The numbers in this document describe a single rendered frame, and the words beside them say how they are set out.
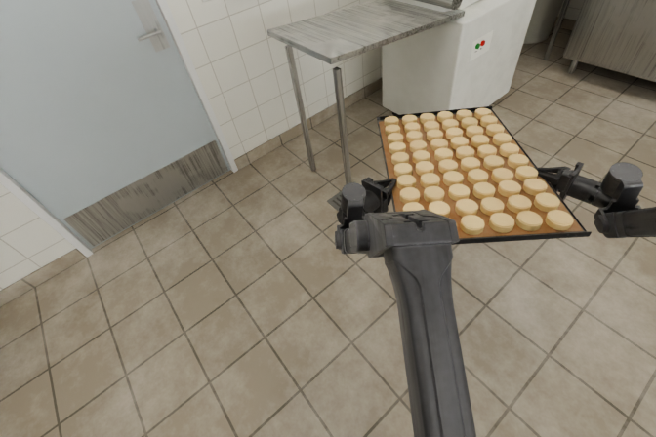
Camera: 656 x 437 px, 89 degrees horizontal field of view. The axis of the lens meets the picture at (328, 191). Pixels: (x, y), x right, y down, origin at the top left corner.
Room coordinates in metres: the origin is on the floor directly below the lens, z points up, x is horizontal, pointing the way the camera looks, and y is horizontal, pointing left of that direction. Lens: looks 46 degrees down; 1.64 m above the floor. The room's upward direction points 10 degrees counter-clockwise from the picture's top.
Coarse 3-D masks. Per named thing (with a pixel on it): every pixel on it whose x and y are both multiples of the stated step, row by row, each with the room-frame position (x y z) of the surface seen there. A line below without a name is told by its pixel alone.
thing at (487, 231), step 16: (384, 128) 0.94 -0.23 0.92; (400, 128) 0.92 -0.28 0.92; (464, 128) 0.86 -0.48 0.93; (384, 144) 0.84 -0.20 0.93; (448, 144) 0.78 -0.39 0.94; (432, 160) 0.71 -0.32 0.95; (480, 160) 0.68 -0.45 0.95; (416, 176) 0.65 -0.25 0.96; (464, 176) 0.62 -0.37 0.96; (496, 192) 0.54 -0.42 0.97; (400, 208) 0.54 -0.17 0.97; (560, 208) 0.45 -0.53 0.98; (544, 224) 0.41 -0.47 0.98; (576, 224) 0.40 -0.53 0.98
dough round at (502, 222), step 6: (492, 216) 0.45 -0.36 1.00; (498, 216) 0.44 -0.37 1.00; (504, 216) 0.44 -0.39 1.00; (510, 216) 0.44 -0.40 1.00; (492, 222) 0.43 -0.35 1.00; (498, 222) 0.42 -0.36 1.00; (504, 222) 0.42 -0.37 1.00; (510, 222) 0.42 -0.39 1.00; (492, 228) 0.42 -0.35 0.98; (498, 228) 0.41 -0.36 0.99; (504, 228) 0.41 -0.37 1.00; (510, 228) 0.41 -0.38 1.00
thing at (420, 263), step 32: (384, 224) 0.20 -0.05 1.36; (416, 224) 0.22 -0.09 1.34; (448, 224) 0.20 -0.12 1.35; (384, 256) 0.20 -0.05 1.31; (416, 256) 0.17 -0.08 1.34; (448, 256) 0.17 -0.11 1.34; (416, 288) 0.15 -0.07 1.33; (448, 288) 0.15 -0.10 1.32; (416, 320) 0.12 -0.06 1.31; (448, 320) 0.12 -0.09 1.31; (416, 352) 0.10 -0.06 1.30; (448, 352) 0.09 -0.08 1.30; (416, 384) 0.08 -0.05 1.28; (448, 384) 0.07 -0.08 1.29; (416, 416) 0.06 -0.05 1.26; (448, 416) 0.05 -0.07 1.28
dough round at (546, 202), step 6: (540, 198) 0.48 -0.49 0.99; (546, 198) 0.47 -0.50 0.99; (552, 198) 0.47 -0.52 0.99; (534, 204) 0.47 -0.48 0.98; (540, 204) 0.46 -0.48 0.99; (546, 204) 0.46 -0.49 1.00; (552, 204) 0.45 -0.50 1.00; (558, 204) 0.45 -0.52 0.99; (546, 210) 0.45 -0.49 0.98; (552, 210) 0.44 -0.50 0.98
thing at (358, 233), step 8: (352, 224) 0.27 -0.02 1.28; (360, 224) 0.26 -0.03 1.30; (344, 232) 0.46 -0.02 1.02; (352, 232) 0.27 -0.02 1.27; (360, 232) 0.25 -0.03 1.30; (368, 232) 0.25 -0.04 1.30; (344, 240) 0.44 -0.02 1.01; (352, 240) 0.26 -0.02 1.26; (360, 240) 0.24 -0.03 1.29; (368, 240) 0.24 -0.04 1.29; (344, 248) 0.44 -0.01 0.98; (352, 248) 0.26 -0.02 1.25; (360, 248) 0.23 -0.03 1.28; (368, 248) 0.23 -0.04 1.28
